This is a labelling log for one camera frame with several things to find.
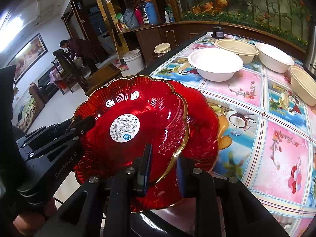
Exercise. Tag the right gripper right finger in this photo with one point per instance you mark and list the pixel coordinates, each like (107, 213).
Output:
(185, 177)

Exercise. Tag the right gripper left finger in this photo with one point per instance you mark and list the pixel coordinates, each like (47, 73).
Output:
(143, 175)

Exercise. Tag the red plate stack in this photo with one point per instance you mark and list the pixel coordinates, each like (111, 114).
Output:
(202, 148)

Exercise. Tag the red plate with sticker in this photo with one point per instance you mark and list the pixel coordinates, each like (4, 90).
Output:
(128, 114)

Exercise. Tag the white bowl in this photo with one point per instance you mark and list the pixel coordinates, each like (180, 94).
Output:
(274, 58)
(215, 64)

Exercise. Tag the beige bowl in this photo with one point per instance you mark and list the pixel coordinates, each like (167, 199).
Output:
(244, 50)
(303, 85)

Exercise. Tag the cream bowls on stool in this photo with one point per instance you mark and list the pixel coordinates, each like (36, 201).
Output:
(162, 48)

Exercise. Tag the person's left hand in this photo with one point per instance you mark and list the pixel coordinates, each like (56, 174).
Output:
(29, 224)

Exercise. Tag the dark sofa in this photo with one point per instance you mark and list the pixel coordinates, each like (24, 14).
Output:
(47, 88)

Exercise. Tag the colourful patterned tablecloth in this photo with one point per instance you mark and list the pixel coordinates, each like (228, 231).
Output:
(272, 132)

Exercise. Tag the wooden chair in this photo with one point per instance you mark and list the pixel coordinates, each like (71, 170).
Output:
(104, 76)

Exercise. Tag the white plastic bucket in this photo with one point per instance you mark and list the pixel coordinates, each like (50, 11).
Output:
(133, 60)

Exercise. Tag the framed landscape painting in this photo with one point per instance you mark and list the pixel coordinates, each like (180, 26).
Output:
(28, 56)

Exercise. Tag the person in dark red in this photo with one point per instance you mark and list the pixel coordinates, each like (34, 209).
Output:
(81, 48)

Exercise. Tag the small black device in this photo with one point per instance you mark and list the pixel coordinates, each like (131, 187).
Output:
(218, 32)

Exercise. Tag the grey kettle jug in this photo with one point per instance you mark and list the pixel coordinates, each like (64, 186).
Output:
(130, 20)

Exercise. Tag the red thermos flask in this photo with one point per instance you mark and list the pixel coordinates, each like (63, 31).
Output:
(138, 14)

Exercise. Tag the white spray bottle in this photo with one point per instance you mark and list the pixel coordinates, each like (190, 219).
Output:
(167, 17)

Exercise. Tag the blue thermos flask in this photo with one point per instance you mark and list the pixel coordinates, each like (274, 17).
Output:
(151, 13)

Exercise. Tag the stainless steel thermos jug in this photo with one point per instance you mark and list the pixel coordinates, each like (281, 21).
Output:
(309, 62)

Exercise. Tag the artificial flower display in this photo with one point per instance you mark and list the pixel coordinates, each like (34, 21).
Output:
(288, 19)

